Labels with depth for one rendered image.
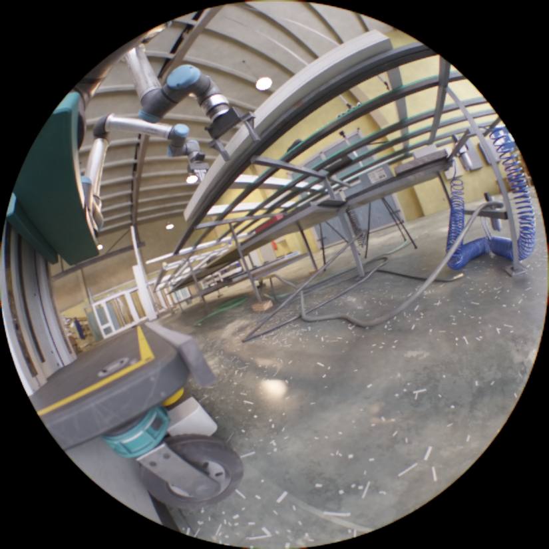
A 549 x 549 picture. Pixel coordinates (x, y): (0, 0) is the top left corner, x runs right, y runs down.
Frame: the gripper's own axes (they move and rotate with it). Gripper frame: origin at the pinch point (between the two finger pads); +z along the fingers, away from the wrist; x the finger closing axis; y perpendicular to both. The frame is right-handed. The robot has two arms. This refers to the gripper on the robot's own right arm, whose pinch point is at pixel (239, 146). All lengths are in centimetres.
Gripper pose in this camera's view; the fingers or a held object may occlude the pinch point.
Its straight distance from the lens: 65.4
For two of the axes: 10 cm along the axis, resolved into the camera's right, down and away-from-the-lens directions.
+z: 4.5, 7.6, 4.6
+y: -3.4, 6.3, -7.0
